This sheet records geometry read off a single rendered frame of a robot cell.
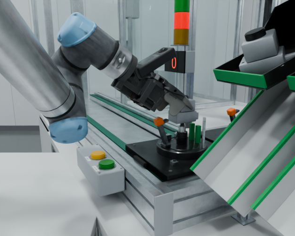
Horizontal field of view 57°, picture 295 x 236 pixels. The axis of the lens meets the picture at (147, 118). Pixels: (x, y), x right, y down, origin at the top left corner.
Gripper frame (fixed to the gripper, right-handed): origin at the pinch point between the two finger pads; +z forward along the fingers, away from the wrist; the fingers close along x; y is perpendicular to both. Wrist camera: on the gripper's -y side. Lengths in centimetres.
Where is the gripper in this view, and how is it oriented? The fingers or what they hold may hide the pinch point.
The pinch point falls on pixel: (184, 102)
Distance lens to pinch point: 74.1
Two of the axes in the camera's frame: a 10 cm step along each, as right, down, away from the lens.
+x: 4.7, 2.1, -8.6
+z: 7.2, 4.7, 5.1
